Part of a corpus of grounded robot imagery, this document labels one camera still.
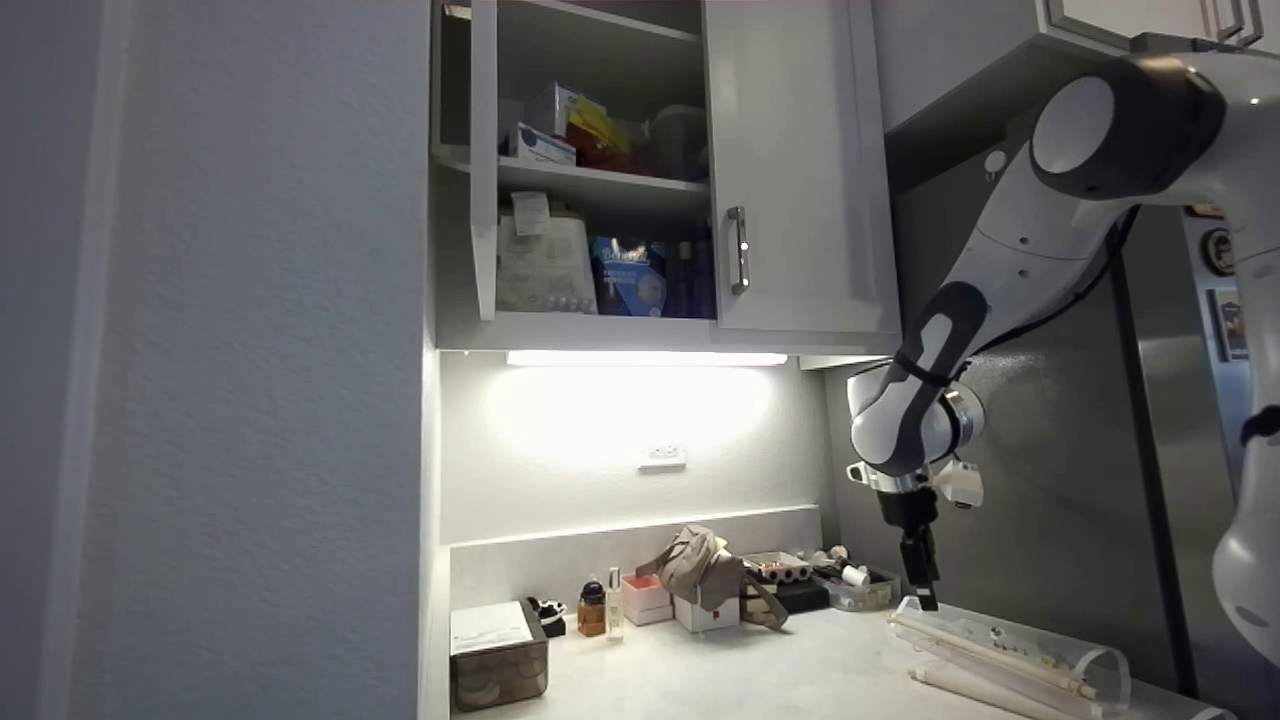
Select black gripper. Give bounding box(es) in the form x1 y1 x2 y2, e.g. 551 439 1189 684
874 489 942 615

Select clear plastic bag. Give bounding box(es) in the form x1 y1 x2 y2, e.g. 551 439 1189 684
887 593 1237 720

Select white door with bar handle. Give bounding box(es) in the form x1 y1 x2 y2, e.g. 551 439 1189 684
698 0 902 345

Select under-cabinet light strip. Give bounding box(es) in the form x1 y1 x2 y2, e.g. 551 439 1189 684
501 345 795 374

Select white cabinet door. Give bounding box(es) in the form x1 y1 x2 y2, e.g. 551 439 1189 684
464 0 504 323

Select small glass jar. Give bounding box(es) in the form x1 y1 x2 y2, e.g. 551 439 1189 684
827 539 898 615

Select dark box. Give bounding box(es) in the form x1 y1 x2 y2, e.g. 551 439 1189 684
766 555 838 618

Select stainless steel refrigerator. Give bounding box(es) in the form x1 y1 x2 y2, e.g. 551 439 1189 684
811 23 1280 720

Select small brown object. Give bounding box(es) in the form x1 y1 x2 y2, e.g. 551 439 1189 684
735 571 790 633

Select pink white box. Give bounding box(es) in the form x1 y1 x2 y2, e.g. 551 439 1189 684
614 568 678 633

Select small clear bottle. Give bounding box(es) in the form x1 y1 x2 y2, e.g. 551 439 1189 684
604 565 628 648

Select amber glass bottle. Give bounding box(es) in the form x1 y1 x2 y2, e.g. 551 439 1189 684
571 575 612 638

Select small black object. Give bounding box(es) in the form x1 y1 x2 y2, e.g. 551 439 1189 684
521 593 571 638

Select Los Angeles poster magnet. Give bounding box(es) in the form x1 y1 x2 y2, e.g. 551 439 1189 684
1205 284 1254 365

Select round dark magnet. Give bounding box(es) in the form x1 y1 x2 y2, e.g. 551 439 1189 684
1195 222 1241 279

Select brown box white lid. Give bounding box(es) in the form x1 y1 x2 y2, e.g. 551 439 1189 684
449 594 555 715

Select clear plastic container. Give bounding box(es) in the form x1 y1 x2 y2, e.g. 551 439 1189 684
644 98 711 184

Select yellow red package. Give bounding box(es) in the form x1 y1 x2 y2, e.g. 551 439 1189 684
547 80 648 174

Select small white blue box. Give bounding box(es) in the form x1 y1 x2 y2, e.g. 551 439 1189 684
501 120 578 173

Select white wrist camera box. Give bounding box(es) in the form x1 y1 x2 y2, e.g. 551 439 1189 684
932 457 992 511

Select white wall outlet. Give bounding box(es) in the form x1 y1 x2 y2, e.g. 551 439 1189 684
633 444 692 481

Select white wall cabinet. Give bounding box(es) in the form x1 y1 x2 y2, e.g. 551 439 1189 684
432 0 911 365

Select white cabinet silver handles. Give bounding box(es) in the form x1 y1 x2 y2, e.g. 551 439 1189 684
1037 0 1280 53

